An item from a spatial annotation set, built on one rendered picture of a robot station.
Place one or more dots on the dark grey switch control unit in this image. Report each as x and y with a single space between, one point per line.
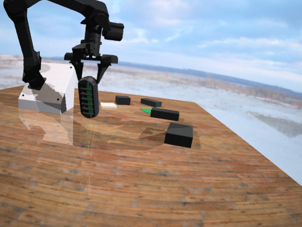
88 96

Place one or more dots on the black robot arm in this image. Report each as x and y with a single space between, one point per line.
96 20

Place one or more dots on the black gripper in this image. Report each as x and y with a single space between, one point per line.
105 60

